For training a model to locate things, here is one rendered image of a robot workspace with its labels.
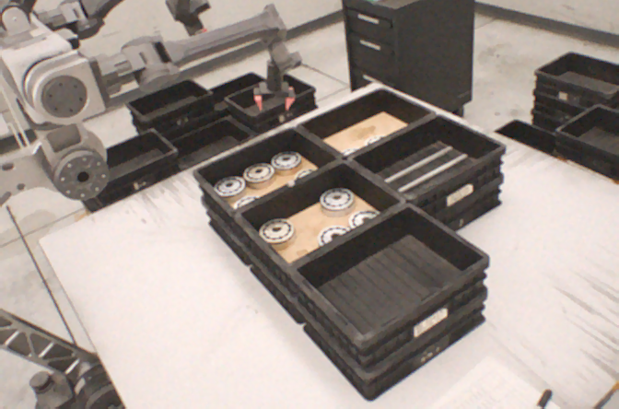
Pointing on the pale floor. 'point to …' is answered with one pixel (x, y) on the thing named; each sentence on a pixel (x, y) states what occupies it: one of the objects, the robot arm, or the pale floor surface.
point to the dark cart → (414, 38)
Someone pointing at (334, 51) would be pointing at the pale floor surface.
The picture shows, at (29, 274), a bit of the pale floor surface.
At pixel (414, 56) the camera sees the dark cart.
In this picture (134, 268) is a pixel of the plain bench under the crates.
